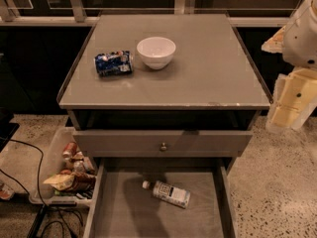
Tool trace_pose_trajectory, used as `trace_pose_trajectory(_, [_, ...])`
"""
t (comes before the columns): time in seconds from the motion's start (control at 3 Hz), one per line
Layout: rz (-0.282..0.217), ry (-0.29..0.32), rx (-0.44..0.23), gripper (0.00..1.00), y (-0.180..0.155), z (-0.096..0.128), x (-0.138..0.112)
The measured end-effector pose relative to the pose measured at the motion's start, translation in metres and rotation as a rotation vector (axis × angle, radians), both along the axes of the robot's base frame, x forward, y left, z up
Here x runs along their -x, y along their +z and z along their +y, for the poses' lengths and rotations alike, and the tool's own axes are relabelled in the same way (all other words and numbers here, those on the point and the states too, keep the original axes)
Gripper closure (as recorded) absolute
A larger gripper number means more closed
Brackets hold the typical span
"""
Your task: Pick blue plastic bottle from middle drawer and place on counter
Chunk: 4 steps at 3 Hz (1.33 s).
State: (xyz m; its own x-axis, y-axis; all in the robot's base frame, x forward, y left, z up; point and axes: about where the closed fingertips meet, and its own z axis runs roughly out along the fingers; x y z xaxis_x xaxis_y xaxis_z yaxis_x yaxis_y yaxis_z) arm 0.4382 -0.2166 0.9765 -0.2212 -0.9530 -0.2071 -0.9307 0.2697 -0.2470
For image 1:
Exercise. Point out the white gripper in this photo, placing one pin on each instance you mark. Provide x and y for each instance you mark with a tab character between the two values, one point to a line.
302	44

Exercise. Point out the clear plastic bottle blue label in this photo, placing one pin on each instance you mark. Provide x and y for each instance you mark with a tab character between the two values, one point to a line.
168	193

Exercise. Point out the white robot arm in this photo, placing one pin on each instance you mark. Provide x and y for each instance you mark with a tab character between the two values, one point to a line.
295	94

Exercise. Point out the grey drawer cabinet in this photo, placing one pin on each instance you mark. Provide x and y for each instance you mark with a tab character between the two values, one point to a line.
210	84

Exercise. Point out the brass drawer knob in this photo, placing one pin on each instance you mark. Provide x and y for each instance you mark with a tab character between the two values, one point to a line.
163	147

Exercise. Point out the open middle drawer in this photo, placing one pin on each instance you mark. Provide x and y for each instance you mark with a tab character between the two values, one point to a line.
121	208

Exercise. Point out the closed top drawer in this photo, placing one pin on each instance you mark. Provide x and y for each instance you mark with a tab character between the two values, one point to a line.
146	143

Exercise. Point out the white ceramic bowl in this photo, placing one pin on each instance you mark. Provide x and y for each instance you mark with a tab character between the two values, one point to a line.
156	52

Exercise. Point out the blue crushed soda can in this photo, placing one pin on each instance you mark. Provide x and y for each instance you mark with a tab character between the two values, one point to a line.
114	63

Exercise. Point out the red soda can in bin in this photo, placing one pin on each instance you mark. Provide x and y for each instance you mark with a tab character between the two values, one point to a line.
69	150

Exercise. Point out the brown snack bag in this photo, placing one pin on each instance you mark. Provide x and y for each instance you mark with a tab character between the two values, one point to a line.
82	181

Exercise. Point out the clear plastic storage bin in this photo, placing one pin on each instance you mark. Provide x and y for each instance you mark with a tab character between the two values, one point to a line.
52	164

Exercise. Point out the yellow snack bag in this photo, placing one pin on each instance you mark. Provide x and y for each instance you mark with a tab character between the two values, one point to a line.
60	182

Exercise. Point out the black device at left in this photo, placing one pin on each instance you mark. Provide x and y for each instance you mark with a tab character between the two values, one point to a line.
7	127

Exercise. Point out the small red white object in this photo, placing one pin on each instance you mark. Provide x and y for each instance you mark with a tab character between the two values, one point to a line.
6	192

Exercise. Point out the metal railing frame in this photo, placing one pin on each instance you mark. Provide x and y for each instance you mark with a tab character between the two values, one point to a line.
241	13

